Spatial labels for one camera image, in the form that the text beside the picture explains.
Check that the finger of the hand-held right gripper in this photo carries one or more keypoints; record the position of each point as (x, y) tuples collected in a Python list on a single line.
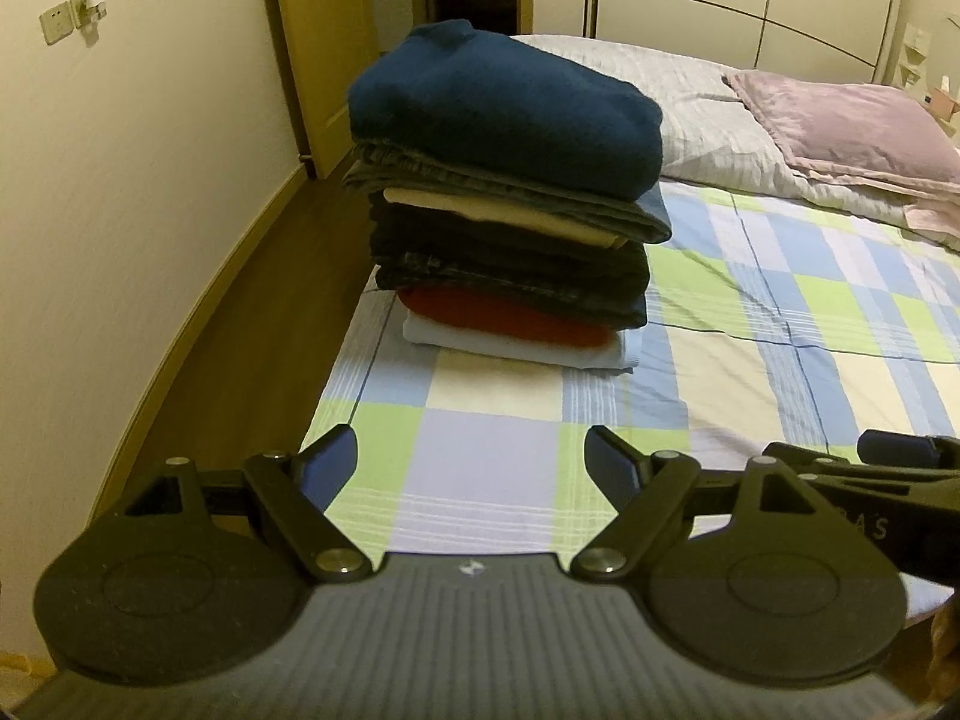
[(795, 456), (900, 448)]

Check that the checkered bed sheet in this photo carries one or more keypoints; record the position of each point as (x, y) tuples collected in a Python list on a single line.
[(750, 330)]

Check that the pink pillow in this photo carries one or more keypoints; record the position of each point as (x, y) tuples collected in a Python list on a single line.
[(934, 219)]

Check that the white dressing table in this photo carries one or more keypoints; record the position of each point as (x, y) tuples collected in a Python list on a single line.
[(919, 52)]

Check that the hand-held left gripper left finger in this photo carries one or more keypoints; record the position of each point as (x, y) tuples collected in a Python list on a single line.
[(330, 465)]

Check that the navy blue sweater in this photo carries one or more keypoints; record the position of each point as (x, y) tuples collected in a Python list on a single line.
[(510, 112)]

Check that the white plug-in charger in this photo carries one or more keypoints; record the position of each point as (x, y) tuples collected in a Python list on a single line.
[(91, 6)]

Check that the wall power socket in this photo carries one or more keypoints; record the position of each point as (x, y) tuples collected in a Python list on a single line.
[(56, 22)]

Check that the wooden door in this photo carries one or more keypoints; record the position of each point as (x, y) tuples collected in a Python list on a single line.
[(322, 75)]

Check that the pink storage box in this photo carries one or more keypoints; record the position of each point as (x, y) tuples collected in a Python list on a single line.
[(946, 101)]

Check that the stack of folded clothes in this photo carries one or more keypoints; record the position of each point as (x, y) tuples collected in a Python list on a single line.
[(510, 270)]

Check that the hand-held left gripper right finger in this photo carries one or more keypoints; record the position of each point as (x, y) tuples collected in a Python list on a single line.
[(611, 465)]

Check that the mauve pillow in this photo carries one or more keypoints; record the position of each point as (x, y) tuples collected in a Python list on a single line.
[(847, 120)]

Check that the white wardrobe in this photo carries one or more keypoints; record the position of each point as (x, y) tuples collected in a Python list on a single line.
[(690, 0)]

